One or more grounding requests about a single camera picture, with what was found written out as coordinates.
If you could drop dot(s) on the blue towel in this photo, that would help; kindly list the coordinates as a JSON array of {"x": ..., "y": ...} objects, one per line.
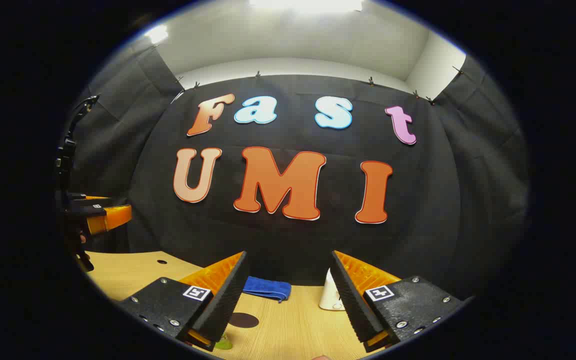
[{"x": 265, "y": 287}]

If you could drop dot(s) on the dark round coaster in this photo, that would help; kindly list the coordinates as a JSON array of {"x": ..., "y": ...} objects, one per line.
[{"x": 244, "y": 320}]

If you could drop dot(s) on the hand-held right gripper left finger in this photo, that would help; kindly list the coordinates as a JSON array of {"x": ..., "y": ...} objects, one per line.
[{"x": 228, "y": 300}]

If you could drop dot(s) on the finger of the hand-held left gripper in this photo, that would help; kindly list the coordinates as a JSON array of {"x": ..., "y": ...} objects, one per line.
[
  {"x": 93, "y": 202},
  {"x": 90, "y": 211}
]

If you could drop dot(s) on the clear water bottle white label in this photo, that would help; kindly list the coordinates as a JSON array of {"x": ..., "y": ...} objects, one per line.
[{"x": 224, "y": 344}]

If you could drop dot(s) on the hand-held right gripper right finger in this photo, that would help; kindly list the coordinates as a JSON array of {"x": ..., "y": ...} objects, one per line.
[{"x": 350, "y": 305}]

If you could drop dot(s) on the ceiling light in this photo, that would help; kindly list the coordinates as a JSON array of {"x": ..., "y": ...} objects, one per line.
[
  {"x": 308, "y": 4},
  {"x": 157, "y": 34}
]

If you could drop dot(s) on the white toaster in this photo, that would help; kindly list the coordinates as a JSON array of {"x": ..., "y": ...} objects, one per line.
[{"x": 329, "y": 297}]

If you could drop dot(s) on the black backdrop cloth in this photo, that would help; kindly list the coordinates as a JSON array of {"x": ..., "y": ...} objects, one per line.
[{"x": 293, "y": 240}]

